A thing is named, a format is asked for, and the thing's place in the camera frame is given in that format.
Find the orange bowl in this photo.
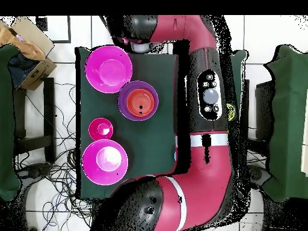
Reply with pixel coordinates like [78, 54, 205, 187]
[126, 88, 155, 118]

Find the black square frame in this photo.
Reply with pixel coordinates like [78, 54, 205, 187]
[35, 15, 72, 44]

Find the black stool frame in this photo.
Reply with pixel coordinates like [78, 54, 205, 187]
[13, 77, 57, 164]

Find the tangle of black cables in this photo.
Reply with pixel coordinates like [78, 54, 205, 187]
[14, 81, 97, 231]

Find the crimson bowl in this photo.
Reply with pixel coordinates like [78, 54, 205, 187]
[88, 117, 114, 141]

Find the dark green tablecloth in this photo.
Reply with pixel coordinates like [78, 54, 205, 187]
[75, 46, 250, 200]

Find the green side table cloth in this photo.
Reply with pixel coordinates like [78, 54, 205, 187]
[263, 44, 308, 203]
[0, 44, 21, 202]

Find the large pink bowl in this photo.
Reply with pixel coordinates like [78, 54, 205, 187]
[85, 45, 134, 94]
[82, 138, 129, 186]

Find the cardboard box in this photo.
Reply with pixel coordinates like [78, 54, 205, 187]
[0, 16, 58, 91]

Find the purple bowl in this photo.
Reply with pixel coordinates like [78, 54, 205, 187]
[117, 80, 159, 122]

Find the black rounded floor base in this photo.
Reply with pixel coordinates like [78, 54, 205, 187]
[22, 162, 52, 179]

